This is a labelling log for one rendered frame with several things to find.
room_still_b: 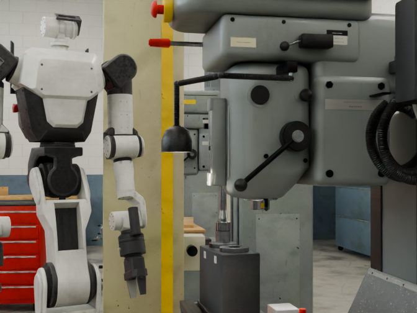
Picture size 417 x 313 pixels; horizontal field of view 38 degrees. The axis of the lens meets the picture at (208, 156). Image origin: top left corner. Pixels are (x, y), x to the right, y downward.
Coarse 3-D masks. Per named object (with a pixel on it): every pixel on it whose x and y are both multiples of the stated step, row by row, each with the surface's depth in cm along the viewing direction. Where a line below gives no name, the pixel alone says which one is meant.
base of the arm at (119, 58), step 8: (120, 56) 211; (128, 56) 212; (112, 64) 209; (120, 64) 211; (128, 64) 212; (136, 64) 214; (112, 72) 209; (120, 72) 211; (128, 72) 212; (136, 72) 214; (112, 80) 210; (120, 80) 210; (128, 80) 212; (104, 88) 220; (112, 88) 213
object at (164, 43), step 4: (148, 40) 154; (152, 40) 153; (156, 40) 153; (160, 40) 153; (164, 40) 154; (168, 40) 154; (148, 44) 154; (152, 44) 153; (156, 44) 153; (160, 44) 153; (164, 44) 154; (168, 44) 154; (172, 44) 154; (176, 44) 155; (180, 44) 155; (184, 44) 155; (188, 44) 155; (192, 44) 155; (196, 44) 156; (200, 44) 156
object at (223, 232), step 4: (216, 228) 193; (220, 228) 191; (224, 228) 191; (228, 228) 192; (216, 232) 193; (220, 232) 191; (224, 232) 191; (228, 232) 192; (216, 236) 193; (220, 236) 191; (224, 236) 191; (228, 236) 192; (216, 240) 193; (220, 240) 191; (224, 240) 191; (228, 240) 192
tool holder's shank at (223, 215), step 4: (220, 188) 193; (220, 192) 193; (224, 192) 192; (220, 196) 193; (224, 196) 192; (220, 200) 193; (224, 200) 192; (220, 204) 193; (224, 204) 192; (220, 208) 193; (224, 208) 192; (220, 212) 192; (224, 212) 192; (220, 216) 192; (224, 216) 192; (220, 220) 193; (224, 220) 192
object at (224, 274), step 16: (208, 256) 188; (224, 256) 176; (240, 256) 178; (256, 256) 180; (208, 272) 188; (224, 272) 176; (240, 272) 178; (256, 272) 180; (208, 288) 188; (224, 288) 176; (240, 288) 178; (256, 288) 180; (208, 304) 188; (224, 304) 176; (240, 304) 178; (256, 304) 180
